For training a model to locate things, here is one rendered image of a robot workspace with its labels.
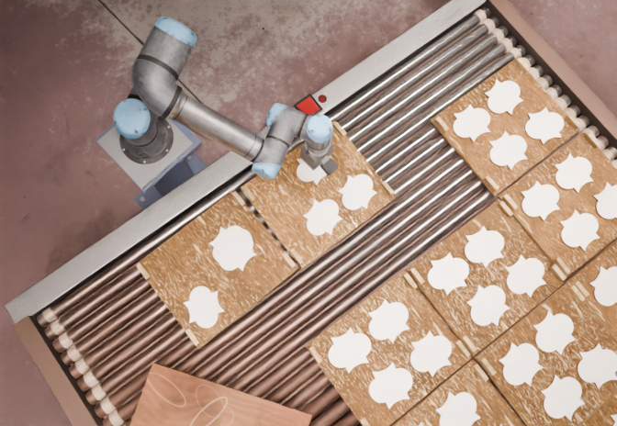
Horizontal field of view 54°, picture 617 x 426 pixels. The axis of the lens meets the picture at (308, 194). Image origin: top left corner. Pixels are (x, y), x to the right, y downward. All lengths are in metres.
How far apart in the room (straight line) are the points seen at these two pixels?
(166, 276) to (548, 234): 1.29
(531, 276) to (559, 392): 0.37
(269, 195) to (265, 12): 1.59
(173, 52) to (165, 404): 1.01
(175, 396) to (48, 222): 1.54
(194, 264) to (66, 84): 1.67
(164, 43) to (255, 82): 1.64
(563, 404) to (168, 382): 1.23
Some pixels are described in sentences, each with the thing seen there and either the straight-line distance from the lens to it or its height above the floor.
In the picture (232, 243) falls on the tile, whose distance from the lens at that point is 2.00.
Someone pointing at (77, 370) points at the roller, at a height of 0.92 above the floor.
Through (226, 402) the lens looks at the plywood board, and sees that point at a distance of 1.90.
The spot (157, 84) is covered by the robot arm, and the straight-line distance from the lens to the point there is 1.62.
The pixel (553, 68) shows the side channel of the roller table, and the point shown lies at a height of 0.95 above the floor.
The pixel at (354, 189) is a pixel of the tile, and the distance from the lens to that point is 2.07.
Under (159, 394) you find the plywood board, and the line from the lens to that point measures 1.93.
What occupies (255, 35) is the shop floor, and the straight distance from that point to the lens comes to 3.38.
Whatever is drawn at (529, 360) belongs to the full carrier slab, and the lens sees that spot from 2.13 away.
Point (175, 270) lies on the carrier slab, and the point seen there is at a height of 0.94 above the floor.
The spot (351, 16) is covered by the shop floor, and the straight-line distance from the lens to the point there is 3.45.
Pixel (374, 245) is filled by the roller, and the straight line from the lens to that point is 2.06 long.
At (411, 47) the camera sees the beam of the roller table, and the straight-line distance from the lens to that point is 2.34.
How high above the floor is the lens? 2.93
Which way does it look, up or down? 75 degrees down
